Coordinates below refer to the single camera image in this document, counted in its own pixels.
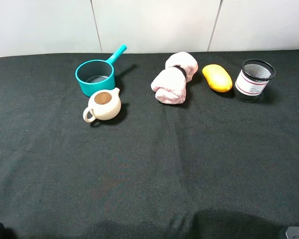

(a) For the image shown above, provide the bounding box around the cream ceramic teapot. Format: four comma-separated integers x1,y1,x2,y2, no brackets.
83,88,122,123

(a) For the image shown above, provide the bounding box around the pink rolled towel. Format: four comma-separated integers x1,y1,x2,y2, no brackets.
151,52,198,105

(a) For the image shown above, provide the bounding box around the teal saucepan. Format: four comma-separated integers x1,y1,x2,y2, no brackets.
75,44,127,97

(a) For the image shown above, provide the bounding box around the yellow mango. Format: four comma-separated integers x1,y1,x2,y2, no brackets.
202,64,233,93

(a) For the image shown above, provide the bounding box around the black table cloth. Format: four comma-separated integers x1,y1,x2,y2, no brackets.
0,50,299,239

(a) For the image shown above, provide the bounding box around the black mesh pen holder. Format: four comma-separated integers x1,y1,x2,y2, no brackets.
233,59,276,103

